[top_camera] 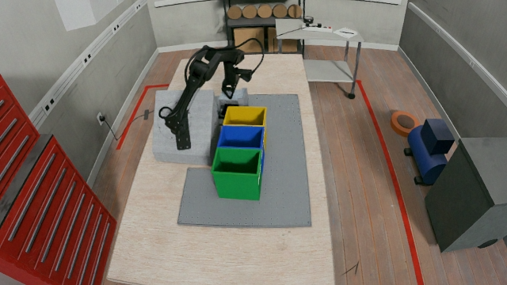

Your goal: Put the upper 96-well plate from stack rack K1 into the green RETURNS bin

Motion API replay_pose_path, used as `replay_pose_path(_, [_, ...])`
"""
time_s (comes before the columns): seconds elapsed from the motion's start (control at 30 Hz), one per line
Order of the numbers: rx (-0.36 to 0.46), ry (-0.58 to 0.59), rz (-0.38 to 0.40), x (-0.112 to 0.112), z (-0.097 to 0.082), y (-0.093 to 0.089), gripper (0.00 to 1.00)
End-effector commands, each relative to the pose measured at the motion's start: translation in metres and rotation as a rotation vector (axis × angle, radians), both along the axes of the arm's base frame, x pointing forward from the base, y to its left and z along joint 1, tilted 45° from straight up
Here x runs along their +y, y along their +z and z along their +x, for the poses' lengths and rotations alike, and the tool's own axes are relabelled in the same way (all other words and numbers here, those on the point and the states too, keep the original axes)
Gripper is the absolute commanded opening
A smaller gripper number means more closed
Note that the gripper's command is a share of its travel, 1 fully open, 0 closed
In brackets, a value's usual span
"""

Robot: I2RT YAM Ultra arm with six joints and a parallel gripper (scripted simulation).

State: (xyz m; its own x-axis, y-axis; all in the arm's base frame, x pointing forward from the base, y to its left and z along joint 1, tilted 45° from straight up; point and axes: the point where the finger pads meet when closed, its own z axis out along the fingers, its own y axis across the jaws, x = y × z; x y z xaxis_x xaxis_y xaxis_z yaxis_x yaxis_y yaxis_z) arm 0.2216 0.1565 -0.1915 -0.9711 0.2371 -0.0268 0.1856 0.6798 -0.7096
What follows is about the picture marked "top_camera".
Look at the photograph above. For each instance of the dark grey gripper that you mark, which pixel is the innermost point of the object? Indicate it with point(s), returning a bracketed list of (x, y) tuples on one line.
[(226, 84)]

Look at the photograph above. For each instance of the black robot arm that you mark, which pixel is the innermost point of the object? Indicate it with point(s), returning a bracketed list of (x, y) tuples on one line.
[(199, 73)]

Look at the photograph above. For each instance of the green bin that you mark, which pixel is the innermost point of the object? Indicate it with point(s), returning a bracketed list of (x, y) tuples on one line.
[(244, 165)]

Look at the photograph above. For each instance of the blue open-top bin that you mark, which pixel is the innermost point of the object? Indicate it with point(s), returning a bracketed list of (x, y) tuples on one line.
[(243, 137)]

